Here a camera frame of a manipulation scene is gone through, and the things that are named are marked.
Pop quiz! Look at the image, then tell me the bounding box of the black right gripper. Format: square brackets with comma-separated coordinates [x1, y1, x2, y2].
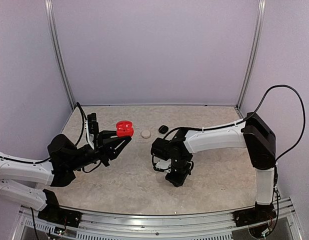
[165, 156, 191, 187]

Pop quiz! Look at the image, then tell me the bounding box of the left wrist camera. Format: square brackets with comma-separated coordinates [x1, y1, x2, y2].
[85, 112, 99, 150]

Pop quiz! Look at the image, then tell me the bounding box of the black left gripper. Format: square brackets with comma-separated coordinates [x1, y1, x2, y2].
[67, 130, 131, 171]

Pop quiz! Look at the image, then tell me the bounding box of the right aluminium frame post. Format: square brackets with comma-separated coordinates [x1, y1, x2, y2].
[236, 0, 266, 111]

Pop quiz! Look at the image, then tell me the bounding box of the left aluminium frame post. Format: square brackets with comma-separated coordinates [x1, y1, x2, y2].
[44, 0, 76, 111]

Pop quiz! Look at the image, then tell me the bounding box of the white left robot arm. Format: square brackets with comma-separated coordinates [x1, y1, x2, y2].
[0, 130, 132, 223]

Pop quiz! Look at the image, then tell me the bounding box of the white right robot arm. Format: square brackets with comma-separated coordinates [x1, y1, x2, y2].
[150, 112, 277, 222]

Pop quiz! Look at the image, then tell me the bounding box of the red round object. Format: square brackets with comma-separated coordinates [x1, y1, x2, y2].
[116, 120, 134, 137]

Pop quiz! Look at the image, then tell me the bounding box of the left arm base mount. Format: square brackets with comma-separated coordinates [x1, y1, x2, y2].
[38, 208, 82, 228]

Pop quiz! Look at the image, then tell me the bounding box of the front aluminium rail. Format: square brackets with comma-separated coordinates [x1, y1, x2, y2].
[18, 197, 300, 240]

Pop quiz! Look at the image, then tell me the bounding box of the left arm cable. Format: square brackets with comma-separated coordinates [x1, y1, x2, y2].
[73, 101, 88, 147]

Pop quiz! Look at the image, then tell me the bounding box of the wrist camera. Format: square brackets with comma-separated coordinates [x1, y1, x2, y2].
[85, 112, 99, 150]
[153, 159, 171, 173]

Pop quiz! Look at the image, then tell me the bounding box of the pink round lid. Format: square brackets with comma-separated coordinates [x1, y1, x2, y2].
[141, 130, 151, 139]

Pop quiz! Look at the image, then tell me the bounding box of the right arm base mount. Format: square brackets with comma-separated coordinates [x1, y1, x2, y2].
[233, 203, 277, 228]

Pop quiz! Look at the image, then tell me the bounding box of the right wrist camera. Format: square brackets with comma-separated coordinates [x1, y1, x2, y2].
[153, 159, 171, 173]

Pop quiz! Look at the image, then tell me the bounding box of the black earbud charging case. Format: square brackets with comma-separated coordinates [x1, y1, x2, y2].
[158, 125, 169, 134]

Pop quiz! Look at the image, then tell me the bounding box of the aluminium frame post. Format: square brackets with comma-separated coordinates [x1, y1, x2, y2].
[236, 0, 266, 111]
[44, 0, 76, 111]

